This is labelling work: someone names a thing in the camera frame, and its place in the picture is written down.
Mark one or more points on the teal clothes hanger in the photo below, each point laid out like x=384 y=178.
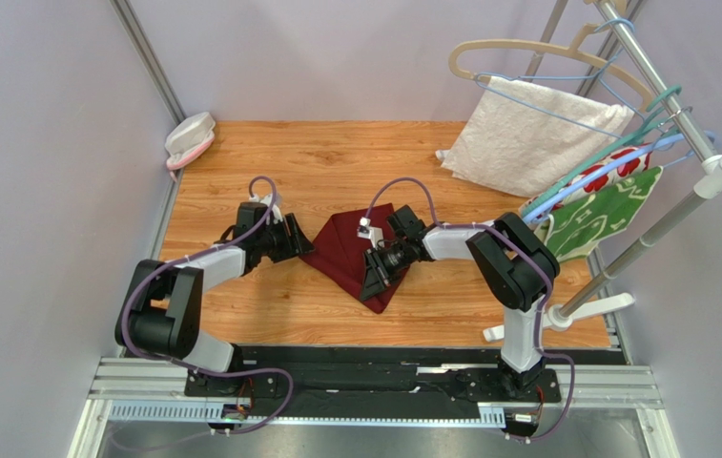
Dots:
x=634 y=138

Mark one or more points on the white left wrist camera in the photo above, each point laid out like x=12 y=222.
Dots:
x=272 y=201

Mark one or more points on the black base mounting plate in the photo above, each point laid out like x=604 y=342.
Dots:
x=349 y=383

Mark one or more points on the red flower patterned cloth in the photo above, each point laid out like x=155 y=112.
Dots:
x=602 y=178

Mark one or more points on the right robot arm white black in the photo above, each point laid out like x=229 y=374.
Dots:
x=517 y=267

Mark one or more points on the dark red cloth napkin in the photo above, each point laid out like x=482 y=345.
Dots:
x=338 y=255

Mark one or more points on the white textured hanging cloth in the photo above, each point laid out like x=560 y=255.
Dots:
x=509 y=148

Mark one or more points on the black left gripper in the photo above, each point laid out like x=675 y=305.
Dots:
x=296 y=243

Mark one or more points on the light blue wire hanger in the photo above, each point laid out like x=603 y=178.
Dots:
x=532 y=92

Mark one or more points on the green white patterned cloth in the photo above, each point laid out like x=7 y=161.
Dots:
x=574 y=231

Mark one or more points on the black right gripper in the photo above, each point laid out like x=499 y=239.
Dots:
x=377 y=272

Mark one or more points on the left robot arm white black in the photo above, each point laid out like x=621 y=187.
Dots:
x=161 y=313

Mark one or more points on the white pink folded cloth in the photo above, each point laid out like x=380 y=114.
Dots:
x=189 y=140

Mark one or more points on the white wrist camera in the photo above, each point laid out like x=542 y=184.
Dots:
x=272 y=201
x=366 y=230

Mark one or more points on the silver white clothes rack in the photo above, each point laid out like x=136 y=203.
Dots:
x=581 y=306

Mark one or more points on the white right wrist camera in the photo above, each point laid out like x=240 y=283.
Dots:
x=366 y=230

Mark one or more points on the blue clothes hanger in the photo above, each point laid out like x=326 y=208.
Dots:
x=602 y=174

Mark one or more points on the beige clothes hanger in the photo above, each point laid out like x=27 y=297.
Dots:
x=571 y=52

